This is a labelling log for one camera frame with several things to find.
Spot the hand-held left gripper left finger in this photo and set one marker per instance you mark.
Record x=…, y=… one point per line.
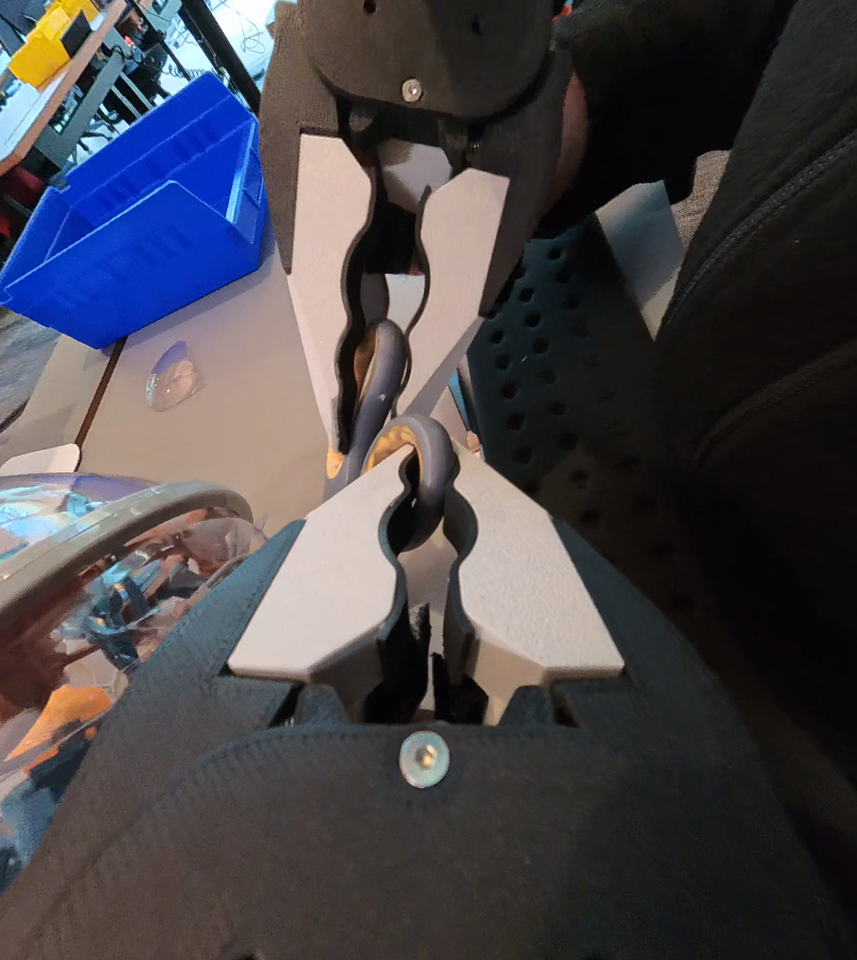
x=324, y=600

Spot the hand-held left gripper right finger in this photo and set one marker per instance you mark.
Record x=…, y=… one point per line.
x=534, y=608

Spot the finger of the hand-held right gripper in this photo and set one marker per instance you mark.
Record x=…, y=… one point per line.
x=324, y=255
x=466, y=240

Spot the clear maze ball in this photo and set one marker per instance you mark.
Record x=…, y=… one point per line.
x=54, y=630

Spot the person's right forearm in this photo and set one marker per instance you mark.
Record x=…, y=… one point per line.
x=669, y=90

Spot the person's right hand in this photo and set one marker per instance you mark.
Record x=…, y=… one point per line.
x=570, y=135

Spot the black perforated pad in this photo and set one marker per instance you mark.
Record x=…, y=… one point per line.
x=571, y=345

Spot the blue storage bin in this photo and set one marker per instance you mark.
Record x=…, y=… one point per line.
x=144, y=225

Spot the small clear dome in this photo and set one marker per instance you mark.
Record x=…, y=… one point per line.
x=174, y=375

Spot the person's black clothing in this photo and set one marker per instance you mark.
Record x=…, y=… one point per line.
x=789, y=450

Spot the wooden office desk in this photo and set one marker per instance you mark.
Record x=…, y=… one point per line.
x=24, y=135

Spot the yellow bin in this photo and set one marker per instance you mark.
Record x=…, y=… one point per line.
x=51, y=42

